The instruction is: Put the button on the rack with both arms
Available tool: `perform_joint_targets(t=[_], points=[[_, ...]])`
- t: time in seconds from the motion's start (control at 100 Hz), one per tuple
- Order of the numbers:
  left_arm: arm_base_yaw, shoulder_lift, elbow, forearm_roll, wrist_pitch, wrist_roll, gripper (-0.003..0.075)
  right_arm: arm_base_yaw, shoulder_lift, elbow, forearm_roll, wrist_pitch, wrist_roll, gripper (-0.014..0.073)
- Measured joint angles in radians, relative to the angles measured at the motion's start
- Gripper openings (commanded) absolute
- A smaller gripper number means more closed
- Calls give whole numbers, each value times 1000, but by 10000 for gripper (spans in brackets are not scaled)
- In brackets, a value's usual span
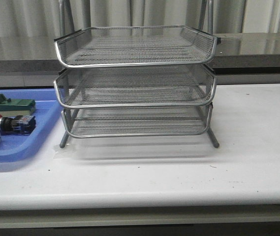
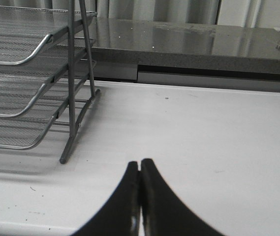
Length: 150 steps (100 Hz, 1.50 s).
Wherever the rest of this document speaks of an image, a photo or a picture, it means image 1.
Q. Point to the clear tape patch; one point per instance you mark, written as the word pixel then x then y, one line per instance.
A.
pixel 68 151

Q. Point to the silver mesh top tray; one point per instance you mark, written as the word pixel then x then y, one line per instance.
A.
pixel 135 46

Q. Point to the blue plastic tray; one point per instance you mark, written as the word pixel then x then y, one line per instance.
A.
pixel 48 110

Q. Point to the red emergency stop button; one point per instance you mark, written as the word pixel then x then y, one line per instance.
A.
pixel 21 124

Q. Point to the green terminal block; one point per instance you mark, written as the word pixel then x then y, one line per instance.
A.
pixel 12 107

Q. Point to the grey metal rack frame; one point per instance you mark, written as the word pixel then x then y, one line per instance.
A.
pixel 64 5

